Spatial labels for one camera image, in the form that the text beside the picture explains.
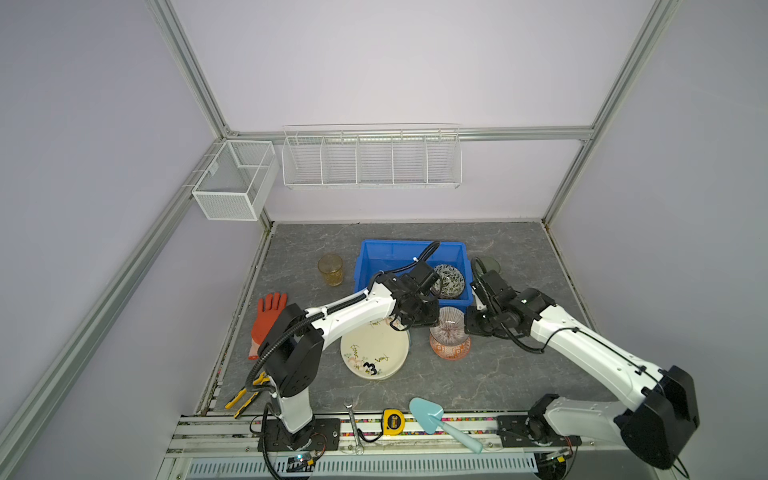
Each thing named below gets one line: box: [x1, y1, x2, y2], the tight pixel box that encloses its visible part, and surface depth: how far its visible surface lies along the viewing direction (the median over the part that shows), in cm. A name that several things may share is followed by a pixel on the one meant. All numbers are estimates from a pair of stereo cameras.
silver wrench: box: [344, 398, 364, 455], surface depth 77 cm
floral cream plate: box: [340, 317, 410, 380], surface depth 86 cm
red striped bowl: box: [429, 306, 469, 346], surface depth 84 cm
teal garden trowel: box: [409, 397, 483, 454], surface depth 78 cm
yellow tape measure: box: [383, 408, 405, 436], surface depth 75 cm
